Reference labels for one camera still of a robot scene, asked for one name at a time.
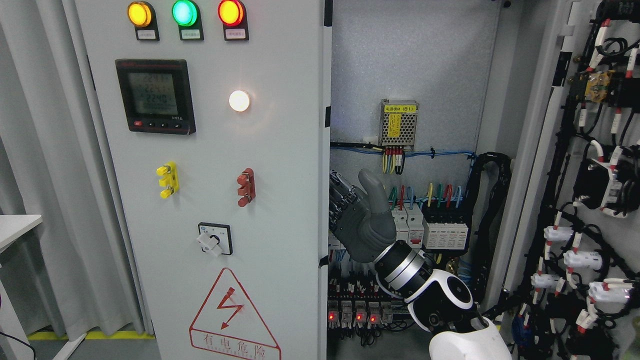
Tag lower relay terminal row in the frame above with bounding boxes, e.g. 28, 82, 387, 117
327, 266, 414, 347

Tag red electric danger warning sticker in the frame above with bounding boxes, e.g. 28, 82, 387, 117
189, 268, 282, 360

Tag yellow indicator lamp left door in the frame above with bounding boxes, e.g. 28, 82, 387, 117
126, 1, 160, 41

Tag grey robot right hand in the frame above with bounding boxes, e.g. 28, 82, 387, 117
329, 169, 396, 264

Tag grey cabinet door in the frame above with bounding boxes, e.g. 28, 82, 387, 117
472, 0, 639, 360
75, 0, 331, 360

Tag metal mesh power supply module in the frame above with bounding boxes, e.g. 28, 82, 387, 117
379, 98, 419, 150

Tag black digital power meter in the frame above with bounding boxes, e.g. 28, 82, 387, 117
115, 58, 196, 135

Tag white side table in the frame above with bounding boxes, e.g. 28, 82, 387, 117
0, 214, 42, 360

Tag black surge protector block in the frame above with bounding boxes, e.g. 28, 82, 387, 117
422, 203, 472, 254

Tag white lit indicator lamp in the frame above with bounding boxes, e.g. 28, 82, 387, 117
228, 89, 250, 113

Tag green indicator lamp left door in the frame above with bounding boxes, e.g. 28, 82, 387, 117
171, 0, 204, 41

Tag red indicator lamp left door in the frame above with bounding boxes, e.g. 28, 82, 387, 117
217, 0, 249, 41

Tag rotary selector switch left door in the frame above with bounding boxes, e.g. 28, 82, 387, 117
196, 222, 234, 257

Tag white socket breaker row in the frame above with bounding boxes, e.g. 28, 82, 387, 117
328, 200, 425, 263

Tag left grey curtain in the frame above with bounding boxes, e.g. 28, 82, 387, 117
1, 0, 153, 340

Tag yellow terminal post block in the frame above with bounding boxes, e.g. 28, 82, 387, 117
156, 161, 179, 199

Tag red terminal post block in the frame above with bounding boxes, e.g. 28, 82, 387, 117
237, 167, 256, 207

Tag right black cable conduit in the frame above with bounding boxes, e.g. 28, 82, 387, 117
460, 151, 513, 321

